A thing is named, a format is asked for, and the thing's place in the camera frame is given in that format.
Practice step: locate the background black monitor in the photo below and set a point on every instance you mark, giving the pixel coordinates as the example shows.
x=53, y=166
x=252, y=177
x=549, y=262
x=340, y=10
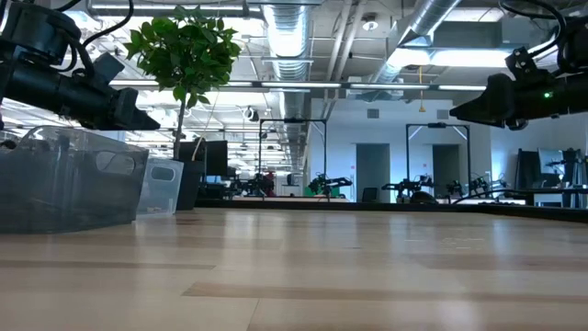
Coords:
x=217, y=158

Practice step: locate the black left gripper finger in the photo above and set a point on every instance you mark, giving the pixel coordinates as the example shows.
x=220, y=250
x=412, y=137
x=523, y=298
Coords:
x=146, y=122

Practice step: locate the black aluminium table frame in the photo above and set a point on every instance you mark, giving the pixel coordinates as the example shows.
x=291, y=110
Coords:
x=367, y=208

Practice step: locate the clear plastic bin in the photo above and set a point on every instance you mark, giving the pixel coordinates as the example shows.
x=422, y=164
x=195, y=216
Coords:
x=161, y=193

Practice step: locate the black gantry frame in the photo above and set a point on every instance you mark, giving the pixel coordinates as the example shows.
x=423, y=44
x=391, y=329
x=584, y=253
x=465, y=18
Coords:
x=436, y=125
x=292, y=121

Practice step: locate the black plant pot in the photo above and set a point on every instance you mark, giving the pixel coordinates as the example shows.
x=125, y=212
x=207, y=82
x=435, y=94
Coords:
x=190, y=184

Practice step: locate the grey door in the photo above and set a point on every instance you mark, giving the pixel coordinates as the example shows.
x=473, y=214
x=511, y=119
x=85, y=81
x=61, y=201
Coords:
x=445, y=167
x=373, y=170

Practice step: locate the long ceiling light strip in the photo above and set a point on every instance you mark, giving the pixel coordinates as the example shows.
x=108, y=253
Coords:
x=321, y=85

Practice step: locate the black office chair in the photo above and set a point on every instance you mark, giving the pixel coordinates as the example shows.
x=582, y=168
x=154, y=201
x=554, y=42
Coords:
x=369, y=194

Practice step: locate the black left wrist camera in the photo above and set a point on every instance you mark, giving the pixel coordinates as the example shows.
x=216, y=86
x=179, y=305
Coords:
x=108, y=69

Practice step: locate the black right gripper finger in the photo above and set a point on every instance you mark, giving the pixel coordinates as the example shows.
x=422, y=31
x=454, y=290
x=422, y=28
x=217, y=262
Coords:
x=487, y=103

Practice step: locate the background black robot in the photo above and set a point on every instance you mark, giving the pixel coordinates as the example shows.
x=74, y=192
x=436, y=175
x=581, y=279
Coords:
x=406, y=186

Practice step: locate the slanted silver ceiling duct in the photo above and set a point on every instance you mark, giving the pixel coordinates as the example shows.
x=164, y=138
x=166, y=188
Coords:
x=413, y=32

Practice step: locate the background workstation desk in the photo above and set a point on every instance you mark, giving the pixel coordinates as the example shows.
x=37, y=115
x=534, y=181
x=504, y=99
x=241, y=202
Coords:
x=551, y=184

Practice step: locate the background robot with green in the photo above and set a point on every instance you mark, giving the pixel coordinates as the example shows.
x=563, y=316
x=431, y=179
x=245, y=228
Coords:
x=328, y=183

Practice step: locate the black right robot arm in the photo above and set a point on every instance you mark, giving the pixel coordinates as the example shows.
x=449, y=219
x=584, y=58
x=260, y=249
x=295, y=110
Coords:
x=574, y=50

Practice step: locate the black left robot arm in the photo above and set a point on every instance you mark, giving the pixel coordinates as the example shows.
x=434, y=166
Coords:
x=37, y=32

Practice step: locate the large silver ceiling duct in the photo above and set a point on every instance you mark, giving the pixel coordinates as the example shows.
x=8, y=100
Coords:
x=288, y=41

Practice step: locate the green leafy plant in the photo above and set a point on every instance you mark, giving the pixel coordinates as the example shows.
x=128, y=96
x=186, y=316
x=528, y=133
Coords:
x=184, y=50

